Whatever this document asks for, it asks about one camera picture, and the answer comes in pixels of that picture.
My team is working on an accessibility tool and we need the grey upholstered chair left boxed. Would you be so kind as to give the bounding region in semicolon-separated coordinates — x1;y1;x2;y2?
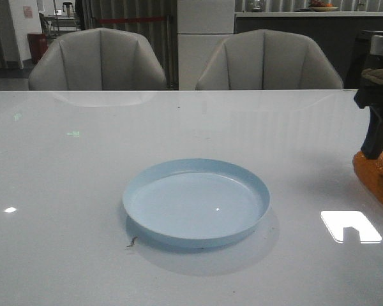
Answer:
28;27;167;91

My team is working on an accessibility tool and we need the grey counter with white top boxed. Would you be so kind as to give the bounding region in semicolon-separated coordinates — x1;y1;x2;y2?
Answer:
234;11;383;82

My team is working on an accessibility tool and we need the white cabinet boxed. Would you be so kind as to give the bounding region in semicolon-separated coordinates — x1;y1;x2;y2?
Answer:
177;1;235;91

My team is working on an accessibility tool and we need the fruit bowl on counter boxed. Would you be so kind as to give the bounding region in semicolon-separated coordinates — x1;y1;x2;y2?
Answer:
308;0;338;12

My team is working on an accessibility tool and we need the light blue round plate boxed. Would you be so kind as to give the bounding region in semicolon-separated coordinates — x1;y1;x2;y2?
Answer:
123;158;271;249

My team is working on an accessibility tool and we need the grey upholstered chair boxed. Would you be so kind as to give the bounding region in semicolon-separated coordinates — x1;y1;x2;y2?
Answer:
195;29;343;91
28;27;167;91

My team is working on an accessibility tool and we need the orange plastic corn cob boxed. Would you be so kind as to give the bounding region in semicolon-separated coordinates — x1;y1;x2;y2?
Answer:
352;151;383;204

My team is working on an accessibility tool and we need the grey upholstered chair right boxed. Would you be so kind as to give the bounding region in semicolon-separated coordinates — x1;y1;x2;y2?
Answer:
195;29;343;91

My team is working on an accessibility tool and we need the beige cushion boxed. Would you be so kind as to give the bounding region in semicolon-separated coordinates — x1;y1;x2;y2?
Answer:
361;68;383;85

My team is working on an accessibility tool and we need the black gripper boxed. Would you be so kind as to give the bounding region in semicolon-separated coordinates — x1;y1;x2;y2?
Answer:
354;84;383;159

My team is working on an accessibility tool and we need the red trash bin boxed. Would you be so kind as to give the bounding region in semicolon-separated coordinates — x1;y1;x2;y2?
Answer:
27;33;48;64

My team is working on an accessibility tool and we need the red barrier belt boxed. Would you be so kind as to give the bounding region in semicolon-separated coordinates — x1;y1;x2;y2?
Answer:
96;16;167;24

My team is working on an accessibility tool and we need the pink wall sign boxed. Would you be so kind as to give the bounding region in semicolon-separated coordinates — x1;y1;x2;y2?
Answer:
23;6;33;18

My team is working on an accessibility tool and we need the person in dark clothes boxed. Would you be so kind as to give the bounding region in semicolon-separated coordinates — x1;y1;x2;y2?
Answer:
75;0;86;31

